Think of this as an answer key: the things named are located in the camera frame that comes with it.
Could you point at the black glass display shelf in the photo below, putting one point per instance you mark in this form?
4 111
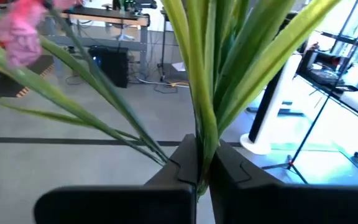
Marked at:
322 73

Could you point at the wood edged work table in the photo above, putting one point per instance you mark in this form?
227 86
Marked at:
110 19

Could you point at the black white panel floor stand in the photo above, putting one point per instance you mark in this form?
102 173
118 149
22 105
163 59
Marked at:
278 102

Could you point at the black light stand pole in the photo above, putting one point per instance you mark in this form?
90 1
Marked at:
163 46

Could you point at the black mat striped edge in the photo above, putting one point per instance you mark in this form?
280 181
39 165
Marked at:
5 85

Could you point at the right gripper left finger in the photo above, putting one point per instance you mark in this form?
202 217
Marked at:
120 205

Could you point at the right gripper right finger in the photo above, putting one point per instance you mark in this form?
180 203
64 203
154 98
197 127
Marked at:
291 205

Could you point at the pink artificial flower bunch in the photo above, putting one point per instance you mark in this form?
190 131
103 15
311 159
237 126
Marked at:
202 102

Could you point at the black tripod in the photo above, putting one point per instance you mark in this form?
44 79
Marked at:
290 164

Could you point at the black computer tower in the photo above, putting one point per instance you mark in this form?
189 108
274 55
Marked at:
113 67

